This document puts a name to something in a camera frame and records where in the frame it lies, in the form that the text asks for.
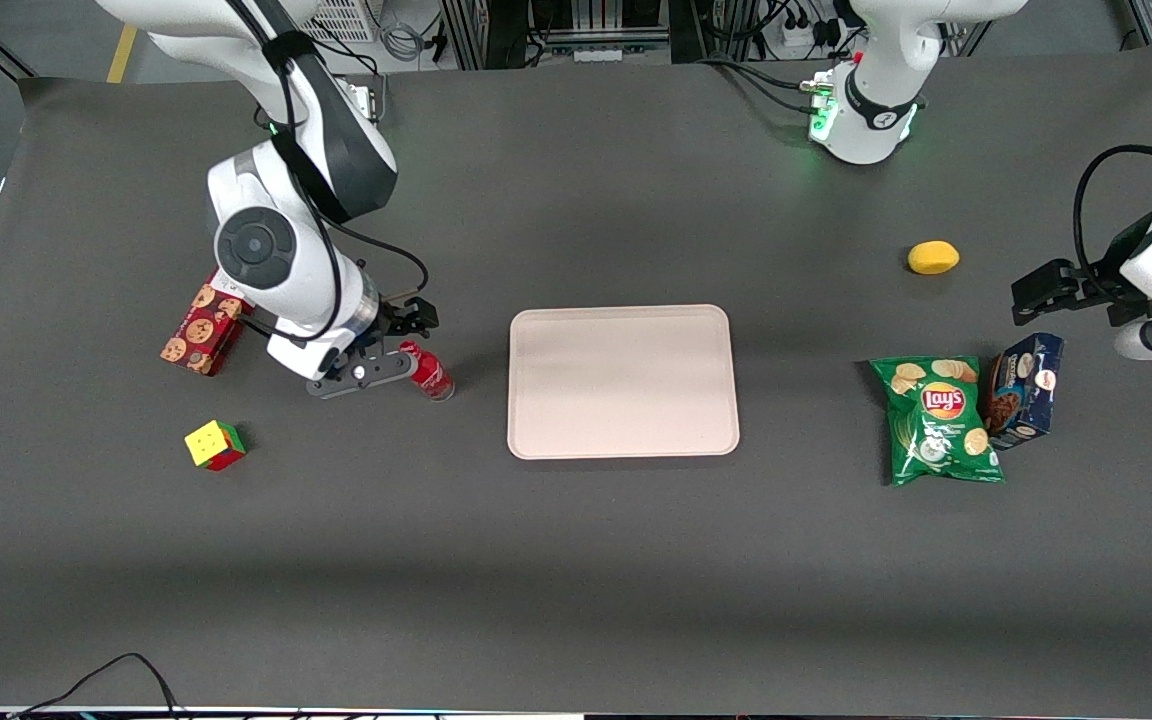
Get red coke bottle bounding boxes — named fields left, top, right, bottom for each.
left=398, top=340, right=456, bottom=403

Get beige plastic tray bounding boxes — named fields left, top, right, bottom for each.
left=507, top=304, right=741, bottom=461

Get blue cookie box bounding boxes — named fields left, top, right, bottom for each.
left=983, top=332, right=1066, bottom=451

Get red cookie box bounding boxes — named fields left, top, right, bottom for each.
left=159, top=270, right=255, bottom=377

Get yellow lemon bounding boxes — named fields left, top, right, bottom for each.
left=907, top=240, right=961, bottom=276

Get colourful Rubik's cube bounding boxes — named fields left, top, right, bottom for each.
left=184, top=420, right=248, bottom=473

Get green Lay's chips bag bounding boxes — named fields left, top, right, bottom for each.
left=869, top=355, right=1007, bottom=488

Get white perforated box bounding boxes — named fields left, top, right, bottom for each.
left=316, top=0, right=383, bottom=44

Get black equipment rack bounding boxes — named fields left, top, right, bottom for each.
left=441, top=0, right=719, bottom=71

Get white power strip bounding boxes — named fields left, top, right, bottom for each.
left=771, top=10, right=843, bottom=51

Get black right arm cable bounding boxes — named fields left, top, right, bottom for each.
left=226, top=0, right=433, bottom=347

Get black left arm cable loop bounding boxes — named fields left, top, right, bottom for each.
left=1074, top=145, right=1152, bottom=291

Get grey coiled cable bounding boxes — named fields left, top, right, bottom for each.
left=376, top=18, right=429, bottom=64

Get black base power cables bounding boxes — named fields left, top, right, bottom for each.
left=694, top=54, right=829, bottom=117

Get thin black table-edge cable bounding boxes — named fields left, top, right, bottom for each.
left=6, top=652, right=183, bottom=720

